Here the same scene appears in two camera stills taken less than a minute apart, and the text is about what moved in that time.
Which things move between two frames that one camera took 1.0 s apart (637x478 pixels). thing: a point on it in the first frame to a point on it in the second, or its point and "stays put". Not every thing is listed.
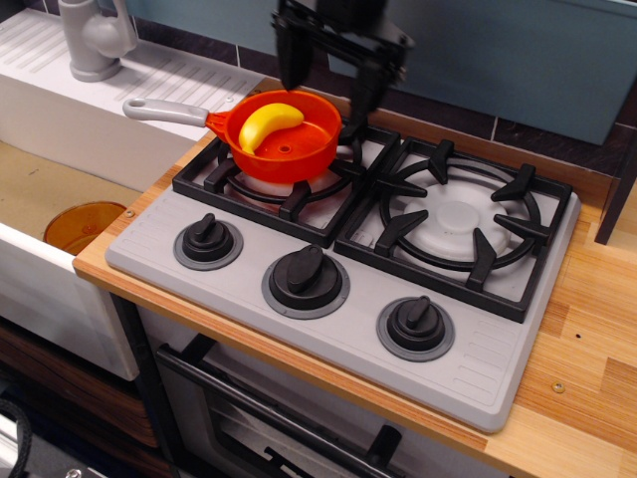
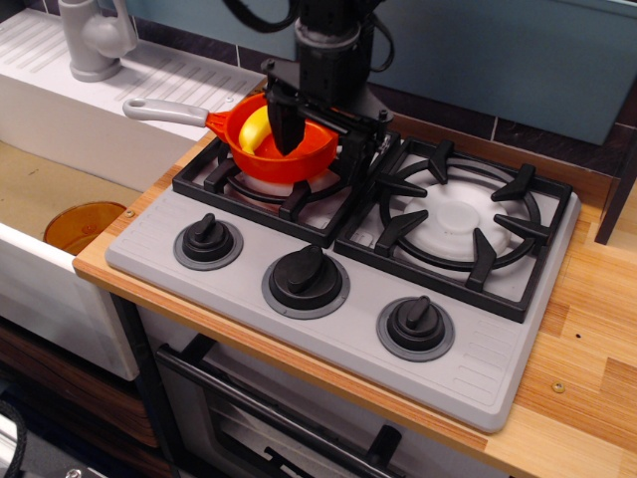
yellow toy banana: x=260 y=119 stays put
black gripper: x=355 y=29 to x=332 y=85
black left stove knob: x=208 y=244 stays put
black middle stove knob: x=307 y=285 stays put
